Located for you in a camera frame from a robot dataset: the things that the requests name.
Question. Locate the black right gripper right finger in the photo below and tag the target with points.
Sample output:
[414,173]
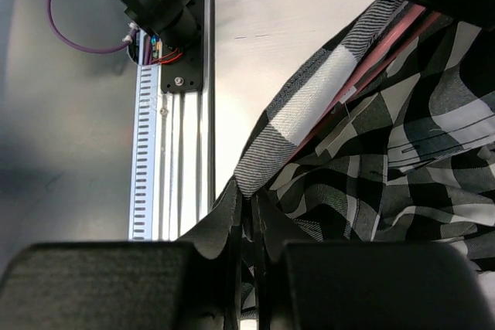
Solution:
[301,283]

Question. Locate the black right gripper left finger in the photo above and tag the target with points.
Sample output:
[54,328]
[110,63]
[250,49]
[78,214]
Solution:
[189,283]

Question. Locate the black white checkered shirt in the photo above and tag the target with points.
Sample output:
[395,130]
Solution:
[411,157]

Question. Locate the light blue slotted cable duct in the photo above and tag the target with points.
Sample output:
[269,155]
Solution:
[143,197]

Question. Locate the aluminium mounting rail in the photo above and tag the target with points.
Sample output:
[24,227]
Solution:
[185,135]

